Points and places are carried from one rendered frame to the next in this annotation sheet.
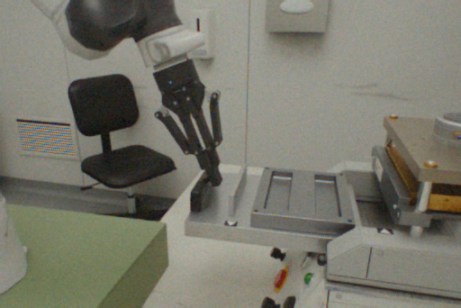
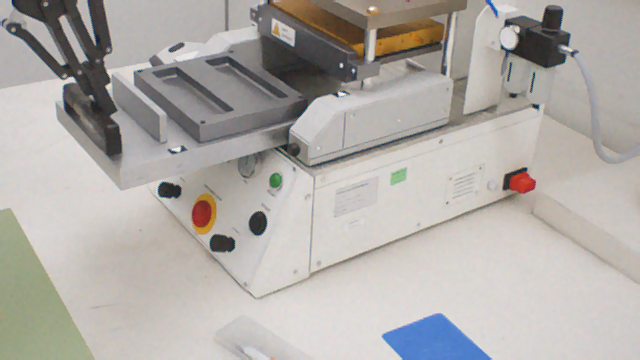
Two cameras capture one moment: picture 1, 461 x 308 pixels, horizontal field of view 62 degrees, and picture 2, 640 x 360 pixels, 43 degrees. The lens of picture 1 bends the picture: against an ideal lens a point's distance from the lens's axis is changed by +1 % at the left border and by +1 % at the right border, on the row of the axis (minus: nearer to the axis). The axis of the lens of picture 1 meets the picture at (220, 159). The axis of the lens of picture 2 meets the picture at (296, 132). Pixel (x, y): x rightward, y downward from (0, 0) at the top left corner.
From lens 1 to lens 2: 0.58 m
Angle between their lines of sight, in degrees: 44
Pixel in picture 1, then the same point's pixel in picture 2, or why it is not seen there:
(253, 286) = (164, 244)
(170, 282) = not seen: hidden behind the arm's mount
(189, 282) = (77, 280)
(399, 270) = (368, 127)
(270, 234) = (228, 144)
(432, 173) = (377, 19)
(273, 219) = (226, 124)
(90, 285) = (26, 314)
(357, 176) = (243, 49)
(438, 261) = (395, 104)
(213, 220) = (152, 154)
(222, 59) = not seen: outside the picture
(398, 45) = not seen: outside the picture
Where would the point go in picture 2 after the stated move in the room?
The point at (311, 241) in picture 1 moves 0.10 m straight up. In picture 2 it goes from (271, 135) to (273, 65)
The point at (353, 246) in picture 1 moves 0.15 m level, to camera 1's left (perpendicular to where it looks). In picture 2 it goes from (328, 118) to (244, 157)
